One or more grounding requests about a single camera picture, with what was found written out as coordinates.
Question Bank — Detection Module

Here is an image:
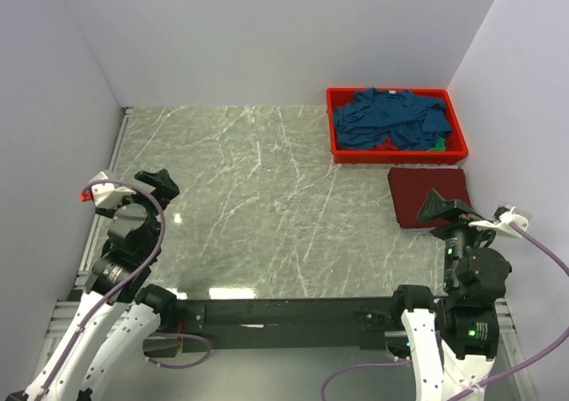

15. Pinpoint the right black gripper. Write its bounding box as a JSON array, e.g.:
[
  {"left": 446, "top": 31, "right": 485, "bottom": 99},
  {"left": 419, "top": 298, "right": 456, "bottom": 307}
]
[{"left": 416, "top": 185, "right": 506, "bottom": 291}]

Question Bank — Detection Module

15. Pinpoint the dark red t-shirt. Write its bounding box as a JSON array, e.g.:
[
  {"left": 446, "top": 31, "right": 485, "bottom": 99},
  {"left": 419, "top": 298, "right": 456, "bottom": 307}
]
[{"left": 387, "top": 165, "right": 473, "bottom": 231}]

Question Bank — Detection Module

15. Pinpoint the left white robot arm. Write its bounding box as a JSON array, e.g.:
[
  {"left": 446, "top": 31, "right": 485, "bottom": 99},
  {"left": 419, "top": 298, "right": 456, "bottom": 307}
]
[{"left": 8, "top": 169, "right": 180, "bottom": 400}]

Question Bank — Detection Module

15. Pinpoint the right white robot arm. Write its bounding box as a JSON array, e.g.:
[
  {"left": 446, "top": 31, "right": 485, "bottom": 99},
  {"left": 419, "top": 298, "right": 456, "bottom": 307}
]
[{"left": 390, "top": 188, "right": 512, "bottom": 400}]

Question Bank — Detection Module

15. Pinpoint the red plastic bin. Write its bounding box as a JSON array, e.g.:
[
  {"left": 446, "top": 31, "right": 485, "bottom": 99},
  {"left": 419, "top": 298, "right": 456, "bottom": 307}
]
[{"left": 326, "top": 87, "right": 469, "bottom": 165}]

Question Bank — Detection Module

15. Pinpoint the green garment in bin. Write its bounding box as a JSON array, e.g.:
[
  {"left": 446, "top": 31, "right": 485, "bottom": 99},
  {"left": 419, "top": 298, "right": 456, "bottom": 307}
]
[{"left": 429, "top": 136, "right": 446, "bottom": 152}]

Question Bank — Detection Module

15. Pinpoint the blue t-shirt in bin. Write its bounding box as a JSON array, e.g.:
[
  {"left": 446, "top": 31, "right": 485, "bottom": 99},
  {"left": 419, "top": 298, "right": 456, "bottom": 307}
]
[{"left": 333, "top": 88, "right": 453, "bottom": 151}]

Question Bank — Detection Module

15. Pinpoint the black base beam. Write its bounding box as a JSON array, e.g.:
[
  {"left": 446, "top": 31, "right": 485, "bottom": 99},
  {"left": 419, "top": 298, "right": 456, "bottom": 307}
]
[{"left": 159, "top": 297, "right": 405, "bottom": 350}]

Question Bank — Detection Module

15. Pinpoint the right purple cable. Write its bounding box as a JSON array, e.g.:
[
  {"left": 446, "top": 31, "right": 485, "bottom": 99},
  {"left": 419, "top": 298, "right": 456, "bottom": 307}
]
[{"left": 320, "top": 222, "right": 569, "bottom": 401}]

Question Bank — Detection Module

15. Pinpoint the aluminium frame rail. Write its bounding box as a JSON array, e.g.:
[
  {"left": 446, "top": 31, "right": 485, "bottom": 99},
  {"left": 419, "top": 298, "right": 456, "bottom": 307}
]
[{"left": 46, "top": 299, "right": 517, "bottom": 338}]

